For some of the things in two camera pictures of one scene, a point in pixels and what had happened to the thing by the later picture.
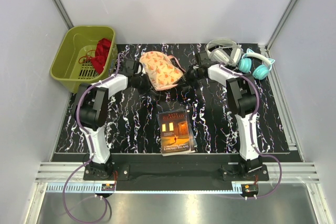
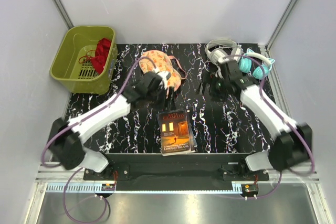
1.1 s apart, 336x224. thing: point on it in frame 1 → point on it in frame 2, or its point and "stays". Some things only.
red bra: [102, 49] stays
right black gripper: [188, 72] → [210, 78]
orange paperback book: [177, 136] stays
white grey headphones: [223, 51] stays
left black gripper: [148, 88] → [162, 105]
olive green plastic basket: [73, 71] stays
